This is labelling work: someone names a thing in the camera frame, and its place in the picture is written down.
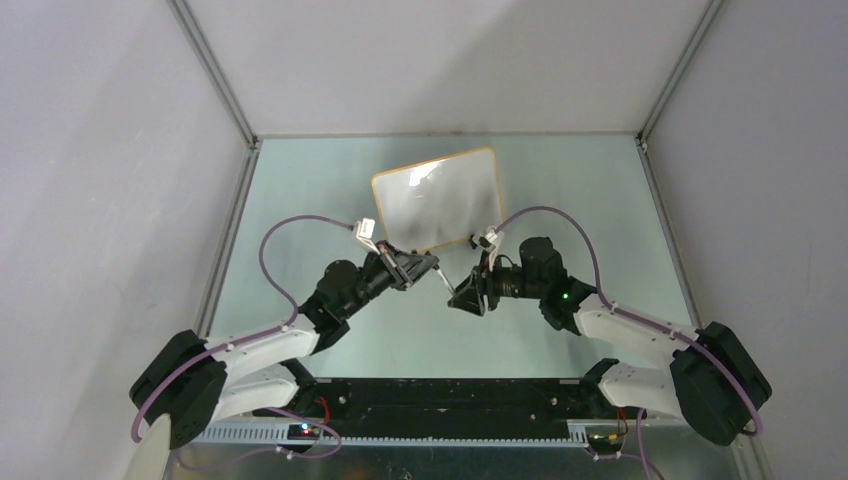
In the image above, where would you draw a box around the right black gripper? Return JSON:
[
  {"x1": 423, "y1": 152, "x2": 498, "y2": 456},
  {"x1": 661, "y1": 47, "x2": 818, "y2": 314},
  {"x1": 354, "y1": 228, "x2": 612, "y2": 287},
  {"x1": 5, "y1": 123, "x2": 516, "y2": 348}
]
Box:
[{"x1": 448, "y1": 248, "x2": 545, "y2": 316}]

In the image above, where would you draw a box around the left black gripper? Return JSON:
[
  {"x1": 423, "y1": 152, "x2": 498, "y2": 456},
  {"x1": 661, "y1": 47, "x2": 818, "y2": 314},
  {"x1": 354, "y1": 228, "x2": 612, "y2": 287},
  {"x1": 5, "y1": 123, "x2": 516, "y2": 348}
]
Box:
[{"x1": 341, "y1": 240, "x2": 438, "y2": 318}]

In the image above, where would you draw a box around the yellow framed whiteboard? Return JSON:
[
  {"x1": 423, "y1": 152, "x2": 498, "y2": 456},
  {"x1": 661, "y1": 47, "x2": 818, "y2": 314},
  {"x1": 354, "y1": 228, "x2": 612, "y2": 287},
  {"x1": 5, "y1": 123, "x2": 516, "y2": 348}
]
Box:
[{"x1": 371, "y1": 146, "x2": 505, "y2": 251}]

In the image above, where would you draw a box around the silver whiteboard marker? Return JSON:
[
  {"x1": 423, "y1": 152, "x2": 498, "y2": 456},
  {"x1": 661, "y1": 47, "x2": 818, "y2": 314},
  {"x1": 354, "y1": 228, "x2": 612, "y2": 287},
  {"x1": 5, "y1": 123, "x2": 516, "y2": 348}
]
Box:
[{"x1": 434, "y1": 267, "x2": 456, "y2": 296}]

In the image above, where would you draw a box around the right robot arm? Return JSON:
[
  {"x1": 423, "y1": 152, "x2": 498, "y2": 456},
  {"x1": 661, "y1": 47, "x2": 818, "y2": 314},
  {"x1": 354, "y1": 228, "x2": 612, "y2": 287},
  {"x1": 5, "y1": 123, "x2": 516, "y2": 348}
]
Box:
[{"x1": 447, "y1": 237, "x2": 773, "y2": 446}]

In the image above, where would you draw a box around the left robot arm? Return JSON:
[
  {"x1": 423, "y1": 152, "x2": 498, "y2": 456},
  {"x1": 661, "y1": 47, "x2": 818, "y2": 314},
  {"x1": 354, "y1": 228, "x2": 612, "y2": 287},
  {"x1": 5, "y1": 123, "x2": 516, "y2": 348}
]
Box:
[{"x1": 129, "y1": 241, "x2": 439, "y2": 450}]

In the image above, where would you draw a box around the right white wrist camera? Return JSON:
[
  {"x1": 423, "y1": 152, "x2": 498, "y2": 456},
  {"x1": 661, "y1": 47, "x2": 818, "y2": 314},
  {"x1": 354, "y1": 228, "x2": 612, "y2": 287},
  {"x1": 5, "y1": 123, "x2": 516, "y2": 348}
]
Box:
[{"x1": 469, "y1": 226, "x2": 501, "y2": 253}]

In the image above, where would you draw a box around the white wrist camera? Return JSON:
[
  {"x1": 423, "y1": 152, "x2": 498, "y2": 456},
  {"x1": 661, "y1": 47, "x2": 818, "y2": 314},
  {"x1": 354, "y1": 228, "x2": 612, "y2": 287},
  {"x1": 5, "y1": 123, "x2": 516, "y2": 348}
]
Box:
[
  {"x1": 352, "y1": 218, "x2": 376, "y2": 242},
  {"x1": 469, "y1": 226, "x2": 501, "y2": 253}
]

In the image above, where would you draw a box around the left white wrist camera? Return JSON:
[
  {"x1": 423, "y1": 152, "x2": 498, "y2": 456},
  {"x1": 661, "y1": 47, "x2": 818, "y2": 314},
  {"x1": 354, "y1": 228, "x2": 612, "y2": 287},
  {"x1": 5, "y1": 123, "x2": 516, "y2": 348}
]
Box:
[{"x1": 352, "y1": 218, "x2": 376, "y2": 242}]

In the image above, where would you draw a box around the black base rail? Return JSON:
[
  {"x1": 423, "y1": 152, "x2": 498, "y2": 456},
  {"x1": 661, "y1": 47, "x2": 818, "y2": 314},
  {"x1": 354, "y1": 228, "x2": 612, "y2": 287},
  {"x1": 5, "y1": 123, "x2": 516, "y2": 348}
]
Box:
[{"x1": 285, "y1": 378, "x2": 619, "y2": 439}]

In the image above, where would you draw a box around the white perforated cable tray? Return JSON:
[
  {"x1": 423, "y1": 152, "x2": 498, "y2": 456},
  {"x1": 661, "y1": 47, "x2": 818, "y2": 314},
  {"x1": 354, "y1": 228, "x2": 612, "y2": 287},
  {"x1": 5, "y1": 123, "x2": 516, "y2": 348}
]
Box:
[{"x1": 190, "y1": 422, "x2": 589, "y2": 448}]

